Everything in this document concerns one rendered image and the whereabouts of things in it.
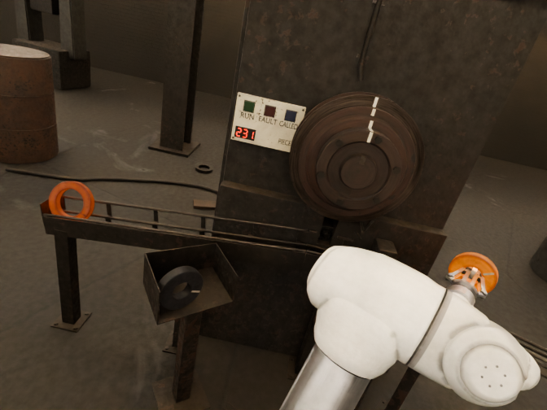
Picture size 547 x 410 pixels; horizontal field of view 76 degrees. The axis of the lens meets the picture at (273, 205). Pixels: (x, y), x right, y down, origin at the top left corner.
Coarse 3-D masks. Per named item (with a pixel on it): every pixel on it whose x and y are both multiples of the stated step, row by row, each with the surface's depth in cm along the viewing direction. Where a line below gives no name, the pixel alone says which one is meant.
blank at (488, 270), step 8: (456, 256) 128; (464, 256) 124; (472, 256) 122; (480, 256) 121; (456, 264) 127; (464, 264) 125; (472, 264) 123; (480, 264) 121; (488, 264) 120; (480, 272) 122; (488, 272) 120; (496, 272) 119; (488, 280) 121; (496, 280) 119; (488, 288) 122
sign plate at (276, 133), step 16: (240, 96) 130; (256, 96) 131; (240, 112) 133; (256, 112) 132; (304, 112) 131; (240, 128) 135; (256, 128) 135; (272, 128) 135; (288, 128) 134; (256, 144) 138; (272, 144) 137; (288, 144) 137
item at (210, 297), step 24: (144, 264) 121; (168, 264) 127; (192, 264) 132; (216, 264) 134; (216, 288) 128; (168, 312) 115; (192, 312) 117; (192, 336) 132; (192, 360) 140; (168, 384) 155; (192, 384) 157; (168, 408) 146; (192, 408) 148
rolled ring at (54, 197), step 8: (64, 184) 147; (72, 184) 147; (80, 184) 147; (56, 192) 148; (80, 192) 147; (88, 192) 147; (56, 200) 148; (88, 200) 147; (56, 208) 148; (88, 208) 147; (72, 216) 148; (80, 216) 148; (88, 216) 150
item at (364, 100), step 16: (352, 96) 114; (368, 96) 114; (320, 112) 117; (400, 112) 115; (304, 128) 120; (416, 128) 117; (416, 144) 119; (416, 160) 122; (416, 176) 124; (304, 192) 131; (320, 208) 133; (384, 208) 131
